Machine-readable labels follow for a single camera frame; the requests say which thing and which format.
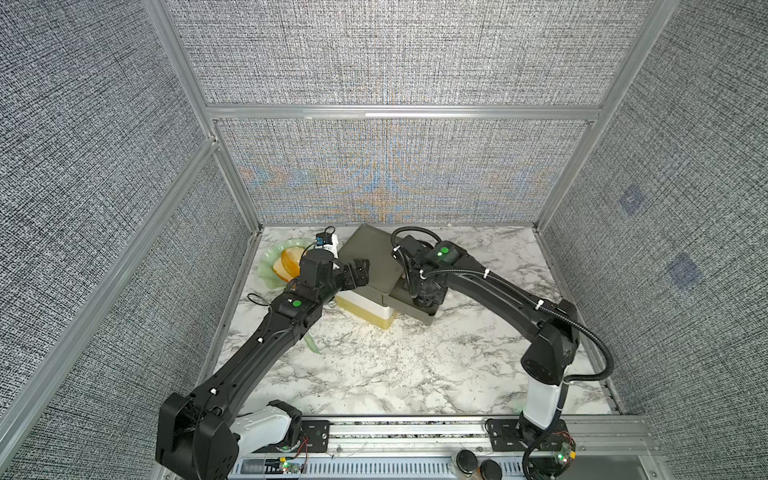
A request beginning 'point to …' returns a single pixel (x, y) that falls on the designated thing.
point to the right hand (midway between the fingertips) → (416, 282)
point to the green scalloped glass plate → (270, 255)
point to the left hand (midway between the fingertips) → (361, 261)
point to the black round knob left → (467, 461)
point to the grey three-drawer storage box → (387, 290)
